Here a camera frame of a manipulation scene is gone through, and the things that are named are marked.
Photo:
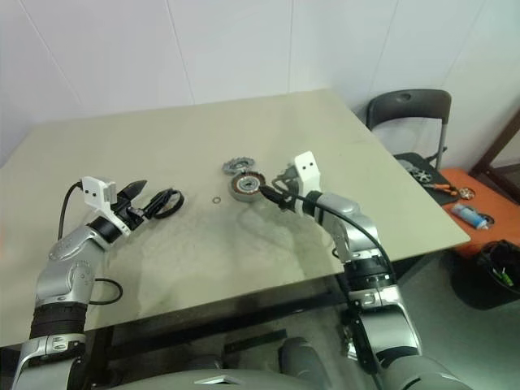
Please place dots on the dark metal rack frame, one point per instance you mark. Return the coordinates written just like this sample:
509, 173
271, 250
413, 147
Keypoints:
495, 138

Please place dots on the grey motor housing copper stator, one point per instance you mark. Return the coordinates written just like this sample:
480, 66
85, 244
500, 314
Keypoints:
243, 194

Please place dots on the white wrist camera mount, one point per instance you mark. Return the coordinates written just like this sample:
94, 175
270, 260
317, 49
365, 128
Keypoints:
306, 166
95, 189

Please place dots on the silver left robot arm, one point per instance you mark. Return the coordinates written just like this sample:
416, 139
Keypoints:
61, 252

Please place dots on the orange box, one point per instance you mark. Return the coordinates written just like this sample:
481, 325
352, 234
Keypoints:
499, 227

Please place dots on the blue and white tube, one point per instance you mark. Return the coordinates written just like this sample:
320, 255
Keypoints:
469, 215

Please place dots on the grey toothed gear plate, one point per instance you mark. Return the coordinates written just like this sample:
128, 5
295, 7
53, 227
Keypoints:
237, 165

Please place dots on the black bag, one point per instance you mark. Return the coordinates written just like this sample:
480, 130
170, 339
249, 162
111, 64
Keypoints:
487, 280

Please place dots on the small metal washer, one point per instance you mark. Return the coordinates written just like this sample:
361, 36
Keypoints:
212, 200

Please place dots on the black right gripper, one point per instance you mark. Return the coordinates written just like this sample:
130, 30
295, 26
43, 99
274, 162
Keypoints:
291, 195

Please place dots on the grey robot torso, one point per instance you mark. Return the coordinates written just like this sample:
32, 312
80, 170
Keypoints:
252, 373

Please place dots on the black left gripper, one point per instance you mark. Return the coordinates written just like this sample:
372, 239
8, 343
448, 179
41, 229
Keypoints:
130, 215

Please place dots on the black folding chair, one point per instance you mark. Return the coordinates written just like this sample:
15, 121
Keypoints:
410, 105

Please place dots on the silver spoked wheel part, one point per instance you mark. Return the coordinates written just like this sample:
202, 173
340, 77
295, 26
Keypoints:
421, 176

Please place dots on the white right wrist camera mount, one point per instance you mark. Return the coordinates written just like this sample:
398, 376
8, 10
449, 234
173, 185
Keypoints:
306, 166

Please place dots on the silver metal bracket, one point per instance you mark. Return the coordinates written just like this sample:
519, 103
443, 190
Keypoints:
351, 341

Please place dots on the dark grey rounded shape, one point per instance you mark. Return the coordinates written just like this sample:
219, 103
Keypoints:
300, 351

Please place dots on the black table frame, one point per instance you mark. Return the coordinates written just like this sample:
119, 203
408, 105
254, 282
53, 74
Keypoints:
243, 304

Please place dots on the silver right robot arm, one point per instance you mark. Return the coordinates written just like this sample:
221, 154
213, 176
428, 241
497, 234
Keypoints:
357, 227

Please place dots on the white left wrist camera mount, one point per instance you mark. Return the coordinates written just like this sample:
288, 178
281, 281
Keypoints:
95, 189

